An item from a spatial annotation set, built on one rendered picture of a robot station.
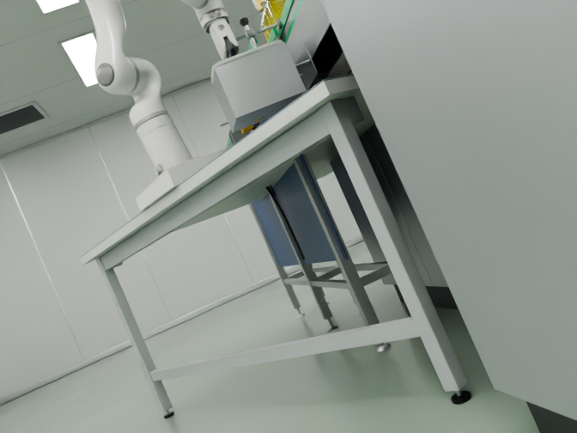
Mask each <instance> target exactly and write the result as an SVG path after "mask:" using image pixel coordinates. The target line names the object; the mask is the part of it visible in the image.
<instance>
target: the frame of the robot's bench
mask: <svg viewBox="0 0 577 433"><path fill-rule="evenodd" d="M363 120H364V118H363V116H362V114H361V110H360V108H359V107H358V104H357V102H356V100H355V97H354V96H353V97H349V98H346V99H341V98H340V99H336V100H333V101H328V102H327V103H326V104H324V105H323V106H322V107H320V108H319V110H318V111H317V112H315V113H313V114H312V115H310V116H309V117H307V118H306V119H304V120H303V121H301V122H300V123H299V124H298V125H296V126H294V127H293V128H291V129H290V130H288V131H286V132H285V133H283V134H282V135H281V136H280V137H278V138H276V139H275V140H273V141H272V142H270V143H268V144H267V145H265V146H264V147H263V148H262V149H260V150H259V151H257V152H256V153H254V154H253V155H251V156H249V157H248V158H246V159H245V160H244V161H243V162H241V163H239V164H238V165H236V166H235V167H233V168H231V169H230V170H228V171H227V172H226V173H225V174H223V175H222V176H220V177H219V178H217V179H216V180H214V181H212V182H211V183H209V184H208V185H207V186H205V187H204V188H202V189H201V190H199V191H198V192H196V193H194V194H193V195H191V196H190V197H189V198H187V199H186V200H184V201H183V202H181V203H180V204H178V205H177V206H175V207H174V208H172V209H171V210H170V211H168V212H167V213H165V214H164V215H162V216H160V217H159V218H157V219H156V220H154V221H153V222H152V223H150V224H149V225H147V226H146V227H144V228H143V229H141V230H139V231H138V232H136V233H135V234H134V235H133V236H131V237H130V238H128V239H127V240H125V241H123V242H122V243H120V244H119V245H117V246H116V247H115V248H113V249H112V250H110V251H109V252H107V253H105V254H104V255H102V256H100V257H99V258H97V259H96V262H97V264H98V267H99V268H100V272H101V274H102V276H103V278H104V280H105V282H106V286H107V288H108V290H109V292H110V294H111V297H112V299H113V302H114V304H115V306H116V309H117V310H118V314H119V316H120V318H121V320H122V322H123V324H124V327H125V330H126V332H127V334H128V336H129V339H130V341H131V344H132V346H133V349H134V351H135V352H136V355H137V358H138V361H139V363H140V364H141V367H142V369H143V373H144V374H145V376H146V379H147V381H148V383H149V386H150V388H151V391H152V393H153V395H154V397H155V400H156V403H157V405H158V406H159V409H160V411H161V412H166V413H167V414H165V415H164V418H170V417H171V416H172V415H174V412H169V410H168V409H170V408H172V407H173V406H172V404H171V402H170V399H169V398H168V396H167V392H166V390H165V388H164V386H163V384H162V381H161V380H166V379H171V378H176V377H181V376H187V375H196V374H202V373H207V372H212V371H217V370H223V369H232V368H238V367H242V366H247V365H253V364H258V363H267V362H273V361H278V360H283V359H289V358H294V357H304V356H309V355H313V354H319V353H324V352H329V351H339V350H344V349H349V348H355V347H360V346H365V345H375V344H380V343H385V342H390V341H395V340H400V339H406V338H415V337H421V339H422V342H423V343H424V346H425V348H426V350H427V352H428V355H429V357H430V359H431V362H432V364H433V365H434V369H435V371H436V373H437V375H438V377H439V379H440V382H441V385H442V386H443V388H444V390H445V392H450V391H455V392H456V393H455V394H454V395H453V396H452V397H451V401H452V403H453V404H455V405H460V404H463V403H465V402H467V401H468V400H470V398H471V393H470V392H469V391H466V390H464V391H461V390H460V389H461V388H462V387H463V386H464V385H465V384H466V383H467V382H468V381H467V380H466V377H465V374H464V372H463V370H462V368H461V366H460V364H459V360H458V359H457V357H456V355H455V352H454V350H453V348H452V345H451V343H450V341H449V339H448V337H447V335H446V332H445V329H444V327H443V325H442V324H441V321H440V318H439V316H438V314H437V312H436V310H435V308H434V304H433V303H432V301H431V299H430V296H429V294H428V292H427V289H426V287H425V285H424V283H423V281H422V278H421V276H420V273H419V271H418V270H417V268H416V264H415V262H414V260H413V259H412V256H411V254H410V251H409V248H408V247H407V245H406V243H405V240H404V238H403V236H402V233H401V231H400V229H399V227H398V224H397V222H396V220H395V217H394V215H393V214H392V210H391V208H390V206H389V204H388V203H387V200H386V197H385V195H384V193H383V191H382V189H381V187H380V183H379V182H378V180H377V177H376V175H375V173H374V170H373V168H372V166H371V164H370V161H369V160H368V158H367V155H366V152H365V150H364V149H363V147H362V144H361V141H360V139H359V137H358V135H357V133H356V131H355V127H354V125H358V124H359V123H361V122H362V121H363ZM330 136H331V137H332V139H333V141H334V144H335V145H336V147H337V151H338V153H339V155H340V156H341V159H342V161H343V164H344V166H345V168H346V170H347V172H348V175H349V177H350V179H351V182H352V184H353V186H354V188H355V191H356V193H357V195H358V198H359V199H360V201H361V205H362V207H363V209H364V210H365V213H366V215H367V218H368V221H369V222H370V224H371V226H372V229H373V231H374V233H375V236H376V238H377V240H378V242H379V244H380V247H381V249H382V252H383V254H384V255H385V257H386V261H387V263H388V265H389V266H390V269H391V271H392V274H393V276H394V278H395V280H396V282H397V285H398V287H399V289H400V292H401V294H402V296H403V298H404V301H405V303H406V305H407V308H408V309H409V311H410V315H411V317H409V318H404V319H400V320H393V321H388V322H384V323H379V324H375V325H371V326H364V327H359V328H355V329H350V330H346V331H341V332H334V333H330V334H326V335H321V336H317V337H312V338H304V339H300V340H296V341H292V342H288V343H283V344H279V345H271V346H266V347H263V348H258V349H254V350H249V351H242V352H237V353H233V354H229V355H225V356H220V357H212V358H208V359H204V360H199V361H196V362H191V363H183V364H179V365H174V366H170V367H166V368H162V369H156V367H155V364H154V362H153V360H152V357H151V356H150V354H149V350H148V348H147V345H146V344H145V342H144V339H143V336H142V334H141V332H140V330H139V327H138V325H137V322H136V320H135V318H134V315H133V313H132V312H131V308H130V306H129V303H128V302H127V300H126V297H125V294H124V292H123V290H122V288H121V285H120V283H119V281H118V278H117V276H116V273H115V271H114V270H113V268H115V267H118V266H120V265H122V264H123V261H125V260H126V259H128V258H129V257H131V256H133V255H134V254H136V253H138V252H140V251H142V250H143V249H144V248H146V247H148V246H149V245H151V244H153V243H154V242H156V241H158V240H159V239H161V238H162V237H164V236H166V235H168V234H170V233H171V232H173V231H174V230H175V229H178V228H179V227H181V226H183V225H184V224H186V223H188V222H189V221H190V220H192V219H194V218H195V217H198V216H199V215H201V214H203V213H204V212H205V211H207V210H209V209H211V208H212V207H214V206H216V205H217V204H219V203H221V202H222V201H223V200H225V199H227V198H229V197H231V196H232V195H234V194H235V193H237V192H239V191H240V190H242V189H244V188H245V187H247V186H249V185H251V184H252V183H253V182H255V181H257V180H259V179H260V178H262V177H264V176H265V175H267V174H268V173H270V172H272V171H273V170H275V169H277V168H279V167H281V166H282V165H283V164H285V163H286V162H289V161H290V160H292V159H294V158H295V157H297V156H298V155H300V154H301V153H303V152H305V151H306V150H308V149H310V148H312V147H313V146H314V145H316V144H318V143H320V142H322V141H323V140H325V139H327V138H328V137H330Z"/></svg>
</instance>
